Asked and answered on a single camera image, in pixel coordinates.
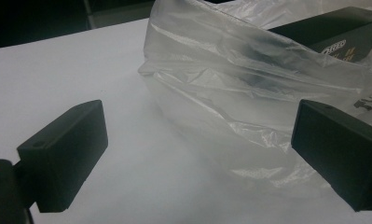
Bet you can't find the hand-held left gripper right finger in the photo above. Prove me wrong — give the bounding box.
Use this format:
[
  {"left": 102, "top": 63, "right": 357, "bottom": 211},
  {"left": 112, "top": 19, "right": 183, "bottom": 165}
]
[{"left": 290, "top": 99, "right": 372, "bottom": 213}]

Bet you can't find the clear plastic bag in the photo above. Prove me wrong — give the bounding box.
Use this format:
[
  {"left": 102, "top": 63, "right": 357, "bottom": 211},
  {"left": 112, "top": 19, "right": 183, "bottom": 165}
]
[{"left": 138, "top": 0, "right": 372, "bottom": 191}]

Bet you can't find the black box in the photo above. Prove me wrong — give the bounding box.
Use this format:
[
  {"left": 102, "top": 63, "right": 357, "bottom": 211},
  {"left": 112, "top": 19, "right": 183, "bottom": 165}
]
[{"left": 267, "top": 6, "right": 372, "bottom": 63}]

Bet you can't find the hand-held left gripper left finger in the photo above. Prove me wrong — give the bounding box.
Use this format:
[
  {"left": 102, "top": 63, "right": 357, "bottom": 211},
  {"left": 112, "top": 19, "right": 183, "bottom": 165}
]
[{"left": 16, "top": 99, "right": 109, "bottom": 214}]

